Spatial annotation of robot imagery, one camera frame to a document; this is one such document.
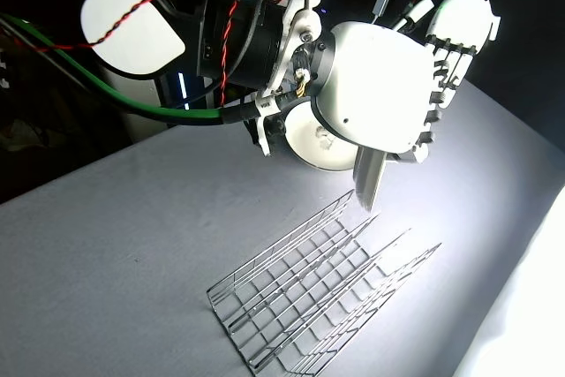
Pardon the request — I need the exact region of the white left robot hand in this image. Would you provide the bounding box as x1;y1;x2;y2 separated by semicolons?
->
396;0;502;107

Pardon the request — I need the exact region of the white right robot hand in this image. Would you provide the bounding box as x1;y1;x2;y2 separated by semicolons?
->
311;21;443;164

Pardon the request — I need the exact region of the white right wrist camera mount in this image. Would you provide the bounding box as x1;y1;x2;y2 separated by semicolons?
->
245;93;288;158

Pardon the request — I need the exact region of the red black twisted wire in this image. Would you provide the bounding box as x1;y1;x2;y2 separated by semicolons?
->
12;0;288;107

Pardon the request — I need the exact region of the silver wire dish rack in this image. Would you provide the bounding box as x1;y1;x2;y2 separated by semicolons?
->
206;189;443;377

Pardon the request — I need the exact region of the green right arm cable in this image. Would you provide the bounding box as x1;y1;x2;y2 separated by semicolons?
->
0;13;283;127

